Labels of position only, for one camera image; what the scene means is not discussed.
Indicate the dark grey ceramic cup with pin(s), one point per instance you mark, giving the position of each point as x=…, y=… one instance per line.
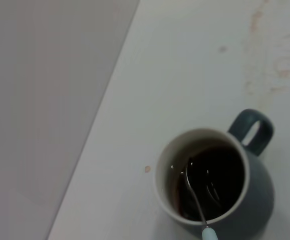
x=257, y=200

